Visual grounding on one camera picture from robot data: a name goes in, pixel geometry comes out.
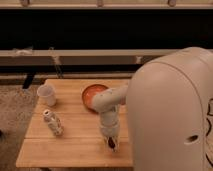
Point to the dark red pepper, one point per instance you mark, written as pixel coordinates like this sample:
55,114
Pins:
111,143

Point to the grey metal rail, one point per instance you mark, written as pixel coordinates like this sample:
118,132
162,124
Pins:
29,57

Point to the orange bowl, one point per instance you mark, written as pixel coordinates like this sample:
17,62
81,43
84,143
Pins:
89,92

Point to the patterned lying bottle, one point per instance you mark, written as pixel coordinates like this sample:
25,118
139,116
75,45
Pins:
53,122

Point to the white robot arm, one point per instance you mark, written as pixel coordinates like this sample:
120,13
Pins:
167,102

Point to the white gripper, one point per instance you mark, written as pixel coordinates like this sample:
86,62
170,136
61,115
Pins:
109,127

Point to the white plastic cup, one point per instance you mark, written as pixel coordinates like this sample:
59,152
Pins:
47,93

